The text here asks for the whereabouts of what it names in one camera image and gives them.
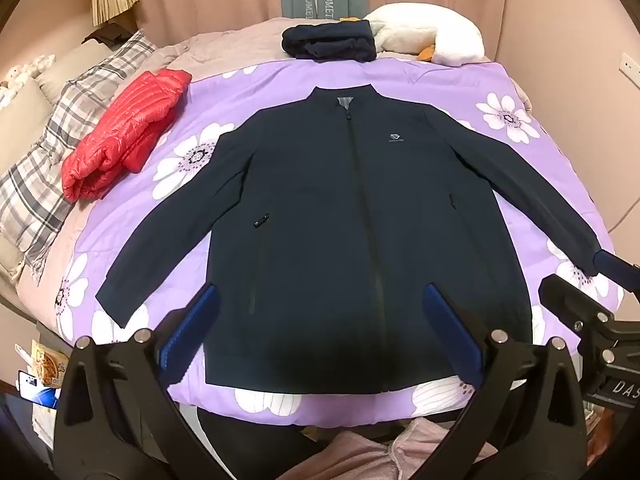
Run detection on dark brown cloth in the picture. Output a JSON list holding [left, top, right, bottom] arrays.
[[82, 24, 138, 46]]

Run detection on purple floral blanket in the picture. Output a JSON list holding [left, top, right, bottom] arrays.
[[55, 57, 626, 428]]

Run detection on small white plush toys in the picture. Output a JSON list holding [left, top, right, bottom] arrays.
[[0, 55, 56, 106]]

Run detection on folded dark navy clothes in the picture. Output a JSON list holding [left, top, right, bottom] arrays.
[[281, 19, 377, 63]]

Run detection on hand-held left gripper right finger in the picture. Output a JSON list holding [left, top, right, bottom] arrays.
[[422, 282, 593, 480]]

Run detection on grey plaid pillow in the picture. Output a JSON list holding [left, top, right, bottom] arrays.
[[0, 30, 158, 281]]

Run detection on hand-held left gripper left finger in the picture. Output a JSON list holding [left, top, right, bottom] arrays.
[[52, 284, 223, 480]]

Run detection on white goose plush toy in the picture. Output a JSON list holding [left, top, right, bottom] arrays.
[[362, 2, 486, 67]]

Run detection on pink fuzzy garment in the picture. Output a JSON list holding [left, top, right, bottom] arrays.
[[320, 417, 501, 480]]

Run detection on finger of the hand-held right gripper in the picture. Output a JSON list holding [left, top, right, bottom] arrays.
[[591, 249, 640, 306], [538, 272, 640, 376]]

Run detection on navy zip jacket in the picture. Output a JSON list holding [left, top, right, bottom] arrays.
[[95, 85, 603, 395]]

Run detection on snack packet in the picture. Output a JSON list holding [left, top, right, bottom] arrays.
[[30, 340, 71, 386]]

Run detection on beige pillow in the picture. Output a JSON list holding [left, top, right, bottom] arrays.
[[35, 37, 113, 106]]

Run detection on white wall socket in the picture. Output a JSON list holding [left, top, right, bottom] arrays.
[[620, 52, 640, 86]]

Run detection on smartphone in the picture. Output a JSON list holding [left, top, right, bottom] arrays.
[[17, 370, 63, 406]]

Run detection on red down jacket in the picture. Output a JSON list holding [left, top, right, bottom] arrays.
[[61, 69, 193, 204]]

